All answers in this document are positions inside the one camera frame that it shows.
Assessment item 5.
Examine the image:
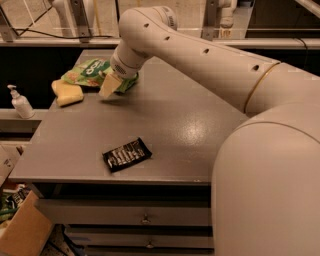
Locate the metal railing frame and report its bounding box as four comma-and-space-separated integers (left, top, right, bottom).
0, 0, 320, 50

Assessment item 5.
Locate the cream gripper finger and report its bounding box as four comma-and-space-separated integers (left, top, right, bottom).
99, 73, 122, 98

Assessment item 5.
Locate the black snack bar wrapper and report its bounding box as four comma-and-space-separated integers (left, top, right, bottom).
102, 137, 152, 172

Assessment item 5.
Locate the grey drawer cabinet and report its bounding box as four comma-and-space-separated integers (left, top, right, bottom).
10, 58, 246, 256

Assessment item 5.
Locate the green rice chip bag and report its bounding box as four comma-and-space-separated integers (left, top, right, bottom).
62, 58, 139, 94

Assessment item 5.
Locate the grey drawer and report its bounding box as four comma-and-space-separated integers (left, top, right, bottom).
35, 199, 211, 227
66, 227, 214, 249

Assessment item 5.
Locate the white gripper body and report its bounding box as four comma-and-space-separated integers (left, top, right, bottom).
110, 41, 150, 79

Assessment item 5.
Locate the white pump lotion bottle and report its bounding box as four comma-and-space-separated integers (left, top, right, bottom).
7, 85, 35, 119

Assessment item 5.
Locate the cardboard box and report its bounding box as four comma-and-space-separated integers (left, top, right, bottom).
0, 192, 53, 256

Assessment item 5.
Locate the top grey drawer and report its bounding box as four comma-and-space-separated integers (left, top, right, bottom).
35, 199, 211, 227

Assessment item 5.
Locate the yellow sponge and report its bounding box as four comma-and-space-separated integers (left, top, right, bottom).
51, 79, 84, 107

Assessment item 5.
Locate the black cable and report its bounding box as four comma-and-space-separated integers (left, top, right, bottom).
13, 28, 116, 41

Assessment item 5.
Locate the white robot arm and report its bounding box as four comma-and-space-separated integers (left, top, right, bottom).
111, 6, 320, 256

